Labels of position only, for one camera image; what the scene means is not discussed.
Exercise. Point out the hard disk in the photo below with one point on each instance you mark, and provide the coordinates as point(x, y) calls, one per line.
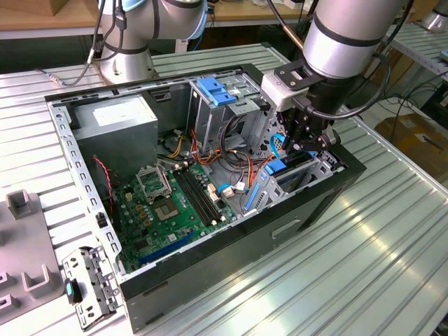
point(274, 167)

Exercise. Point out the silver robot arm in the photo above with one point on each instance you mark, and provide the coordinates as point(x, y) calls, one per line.
point(336, 42)

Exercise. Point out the grey disk bay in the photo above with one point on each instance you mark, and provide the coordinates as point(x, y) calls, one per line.
point(266, 190)

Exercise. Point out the cardboard box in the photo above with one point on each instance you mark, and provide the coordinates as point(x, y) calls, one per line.
point(413, 147)

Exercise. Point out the blue drive latch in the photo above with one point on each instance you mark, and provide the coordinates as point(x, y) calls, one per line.
point(217, 92)

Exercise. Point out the grey optical drive cage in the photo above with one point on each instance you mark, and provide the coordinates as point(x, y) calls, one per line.
point(206, 122)

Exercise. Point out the black RAM slot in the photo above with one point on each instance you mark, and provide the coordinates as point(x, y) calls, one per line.
point(192, 197)
point(196, 196)
point(200, 194)
point(204, 192)

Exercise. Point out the metal slat side table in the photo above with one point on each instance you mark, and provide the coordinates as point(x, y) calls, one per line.
point(420, 45)

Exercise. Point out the black PC case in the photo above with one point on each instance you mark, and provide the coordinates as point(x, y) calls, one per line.
point(227, 266)

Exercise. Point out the CPU socket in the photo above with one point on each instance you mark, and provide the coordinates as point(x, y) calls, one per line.
point(164, 211)

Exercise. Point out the green motherboard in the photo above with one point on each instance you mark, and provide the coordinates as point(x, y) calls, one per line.
point(157, 234)

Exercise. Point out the blue expansion slot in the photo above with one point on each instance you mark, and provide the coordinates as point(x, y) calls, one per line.
point(164, 250)

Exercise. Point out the grey power supply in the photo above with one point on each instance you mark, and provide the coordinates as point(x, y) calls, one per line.
point(115, 147)

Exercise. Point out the small brown box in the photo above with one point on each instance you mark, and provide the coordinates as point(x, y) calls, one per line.
point(57, 7)

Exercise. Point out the wooden desk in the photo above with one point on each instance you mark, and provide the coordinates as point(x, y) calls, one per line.
point(42, 21)

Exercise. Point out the grey parts rack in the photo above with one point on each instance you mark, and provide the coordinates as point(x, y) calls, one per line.
point(28, 245)

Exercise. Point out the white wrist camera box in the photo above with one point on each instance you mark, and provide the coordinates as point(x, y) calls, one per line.
point(280, 92)

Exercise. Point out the metal slot bracket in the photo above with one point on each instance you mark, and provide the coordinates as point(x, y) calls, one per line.
point(101, 280)

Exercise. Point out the black blue bracket latch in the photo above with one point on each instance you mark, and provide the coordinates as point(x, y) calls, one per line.
point(75, 294)

